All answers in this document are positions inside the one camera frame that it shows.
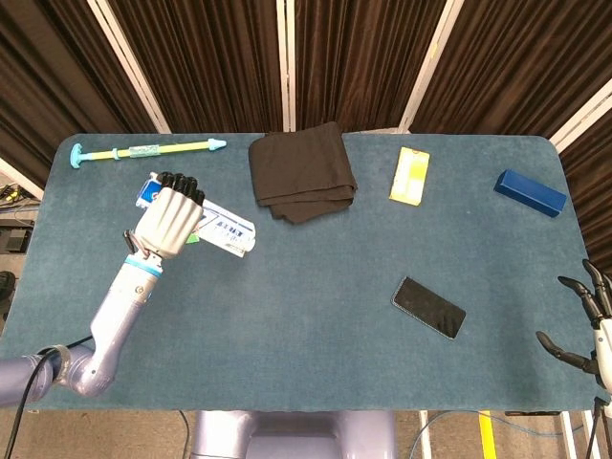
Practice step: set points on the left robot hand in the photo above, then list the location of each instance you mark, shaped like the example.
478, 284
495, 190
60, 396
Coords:
167, 220

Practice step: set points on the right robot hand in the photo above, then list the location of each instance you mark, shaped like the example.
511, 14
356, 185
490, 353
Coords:
605, 344

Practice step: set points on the blue white toothpaste box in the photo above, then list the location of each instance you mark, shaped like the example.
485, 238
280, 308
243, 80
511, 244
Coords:
229, 229

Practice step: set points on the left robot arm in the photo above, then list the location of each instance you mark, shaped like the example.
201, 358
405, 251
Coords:
119, 306

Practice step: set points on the blue rectangular block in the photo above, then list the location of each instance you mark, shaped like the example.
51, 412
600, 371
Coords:
531, 193

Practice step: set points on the yellow white small box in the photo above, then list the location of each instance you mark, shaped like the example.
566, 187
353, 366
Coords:
408, 177

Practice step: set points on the green sachet packet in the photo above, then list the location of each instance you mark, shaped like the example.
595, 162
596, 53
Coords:
193, 238

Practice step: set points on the yellow green pump squirter toy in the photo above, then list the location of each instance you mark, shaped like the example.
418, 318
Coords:
167, 149

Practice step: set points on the white table leg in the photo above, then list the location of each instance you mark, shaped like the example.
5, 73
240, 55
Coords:
425, 435
569, 435

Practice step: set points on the folded black cloth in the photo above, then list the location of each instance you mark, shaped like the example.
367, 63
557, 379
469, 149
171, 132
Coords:
301, 172

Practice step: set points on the black floor device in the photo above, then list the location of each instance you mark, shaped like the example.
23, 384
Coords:
14, 239

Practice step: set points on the blue carpet table mat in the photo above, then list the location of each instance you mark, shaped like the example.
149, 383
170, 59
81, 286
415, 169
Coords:
311, 296

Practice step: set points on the brown pleated curtain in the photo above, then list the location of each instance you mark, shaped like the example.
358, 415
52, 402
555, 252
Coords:
215, 62

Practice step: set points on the black smartphone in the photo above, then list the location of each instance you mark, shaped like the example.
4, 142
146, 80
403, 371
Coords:
428, 306

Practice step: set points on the purple robot torso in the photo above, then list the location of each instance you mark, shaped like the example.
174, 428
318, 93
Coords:
287, 430

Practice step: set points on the white partition post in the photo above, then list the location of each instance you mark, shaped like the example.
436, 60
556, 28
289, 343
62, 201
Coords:
19, 177
129, 62
287, 62
583, 115
428, 67

